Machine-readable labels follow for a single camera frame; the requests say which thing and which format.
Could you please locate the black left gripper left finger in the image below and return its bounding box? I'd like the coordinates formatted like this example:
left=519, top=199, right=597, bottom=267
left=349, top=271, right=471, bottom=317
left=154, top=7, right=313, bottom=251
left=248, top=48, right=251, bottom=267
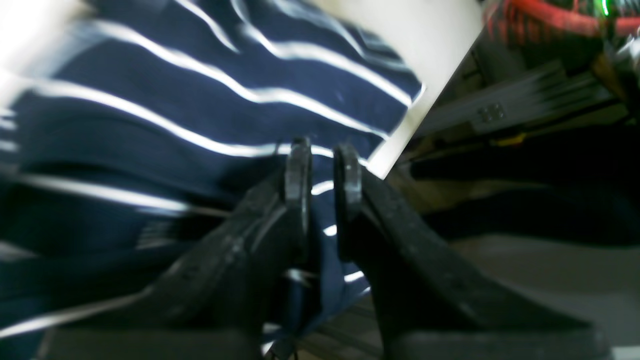
left=38, top=137, right=313, bottom=360

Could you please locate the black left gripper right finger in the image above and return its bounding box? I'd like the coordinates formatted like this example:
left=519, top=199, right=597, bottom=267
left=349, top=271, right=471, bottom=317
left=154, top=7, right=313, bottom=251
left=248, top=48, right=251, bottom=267
left=333, top=143, right=613, bottom=360

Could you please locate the navy white striped t-shirt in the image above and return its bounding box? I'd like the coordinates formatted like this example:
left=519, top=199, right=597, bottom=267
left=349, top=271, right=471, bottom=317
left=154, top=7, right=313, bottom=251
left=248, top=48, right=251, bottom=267
left=1, top=0, right=426, bottom=360

